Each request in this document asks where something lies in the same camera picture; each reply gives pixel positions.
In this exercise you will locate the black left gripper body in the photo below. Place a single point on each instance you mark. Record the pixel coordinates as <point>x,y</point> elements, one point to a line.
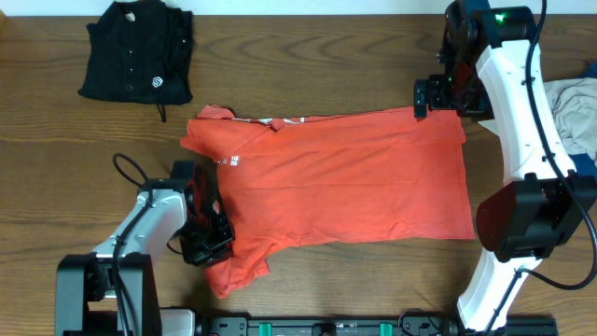
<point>205,238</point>

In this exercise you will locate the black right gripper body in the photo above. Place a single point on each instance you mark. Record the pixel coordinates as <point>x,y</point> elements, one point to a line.
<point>462,91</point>

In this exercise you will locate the orange red t-shirt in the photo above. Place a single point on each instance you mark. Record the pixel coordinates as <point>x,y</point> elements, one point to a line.
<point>376,176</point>

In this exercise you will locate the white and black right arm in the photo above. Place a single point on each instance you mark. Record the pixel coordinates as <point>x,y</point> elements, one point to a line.
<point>492,70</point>

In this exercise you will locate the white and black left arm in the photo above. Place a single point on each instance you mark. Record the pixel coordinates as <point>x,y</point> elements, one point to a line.
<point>112,289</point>

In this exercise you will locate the beige crumpled shirt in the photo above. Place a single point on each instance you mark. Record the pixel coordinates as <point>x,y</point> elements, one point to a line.
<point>573,105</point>

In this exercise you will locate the blue cloth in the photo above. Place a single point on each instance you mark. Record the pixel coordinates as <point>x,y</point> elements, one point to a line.
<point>584,164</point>

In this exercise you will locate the folded black shirt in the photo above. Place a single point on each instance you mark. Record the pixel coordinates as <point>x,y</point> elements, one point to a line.
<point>140,52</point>

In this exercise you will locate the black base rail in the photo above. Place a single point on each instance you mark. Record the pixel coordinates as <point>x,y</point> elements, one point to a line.
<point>354,326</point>

